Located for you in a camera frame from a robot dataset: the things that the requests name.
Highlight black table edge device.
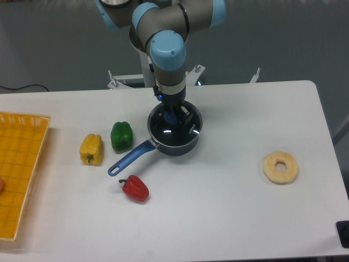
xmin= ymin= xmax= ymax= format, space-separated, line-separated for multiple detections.
xmin=336 ymin=221 xmax=349 ymax=248

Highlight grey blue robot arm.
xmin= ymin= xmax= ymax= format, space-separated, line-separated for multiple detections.
xmin=96 ymin=1 xmax=226 ymax=124

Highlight white base frame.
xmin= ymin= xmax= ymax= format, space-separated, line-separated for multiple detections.
xmin=106 ymin=64 xmax=261 ymax=90

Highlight red bell pepper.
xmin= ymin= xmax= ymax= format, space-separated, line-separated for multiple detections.
xmin=119 ymin=175 xmax=149 ymax=202

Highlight glass lid blue knob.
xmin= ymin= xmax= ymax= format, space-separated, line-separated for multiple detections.
xmin=148 ymin=101 xmax=202 ymax=147

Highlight yellow wicker basket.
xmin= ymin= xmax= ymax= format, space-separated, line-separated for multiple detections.
xmin=1 ymin=111 xmax=51 ymax=241

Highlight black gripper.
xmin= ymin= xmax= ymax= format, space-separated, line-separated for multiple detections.
xmin=153 ymin=84 xmax=194 ymax=128

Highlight yellow bell pepper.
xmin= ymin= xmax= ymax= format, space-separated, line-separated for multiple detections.
xmin=79 ymin=134 xmax=104 ymax=166

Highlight green bell pepper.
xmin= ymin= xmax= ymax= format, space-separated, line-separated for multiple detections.
xmin=110 ymin=121 xmax=133 ymax=152

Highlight dark blue saucepan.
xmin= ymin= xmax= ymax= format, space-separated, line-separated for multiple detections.
xmin=107 ymin=107 xmax=199 ymax=176

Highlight black floor cable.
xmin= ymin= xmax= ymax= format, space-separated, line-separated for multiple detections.
xmin=0 ymin=84 xmax=50 ymax=92

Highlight beige donut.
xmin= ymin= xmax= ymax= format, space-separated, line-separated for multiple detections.
xmin=262 ymin=151 xmax=299 ymax=184

